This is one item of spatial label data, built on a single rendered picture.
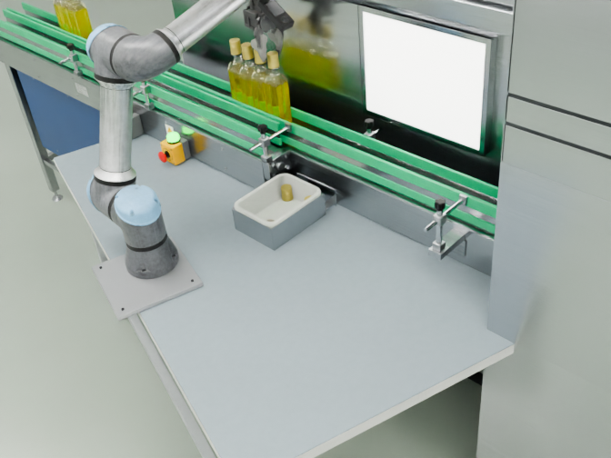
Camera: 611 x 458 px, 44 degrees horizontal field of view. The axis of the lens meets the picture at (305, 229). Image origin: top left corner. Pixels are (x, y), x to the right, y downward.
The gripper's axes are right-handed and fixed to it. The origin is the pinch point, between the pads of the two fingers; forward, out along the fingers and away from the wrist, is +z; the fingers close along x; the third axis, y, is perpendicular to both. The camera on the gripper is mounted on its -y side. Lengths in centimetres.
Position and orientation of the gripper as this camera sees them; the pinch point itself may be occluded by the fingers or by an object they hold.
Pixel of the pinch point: (272, 55)
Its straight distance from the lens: 235.6
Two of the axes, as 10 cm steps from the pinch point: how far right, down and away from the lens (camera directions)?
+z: 0.8, 7.9, 6.1
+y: -6.7, -4.1, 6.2
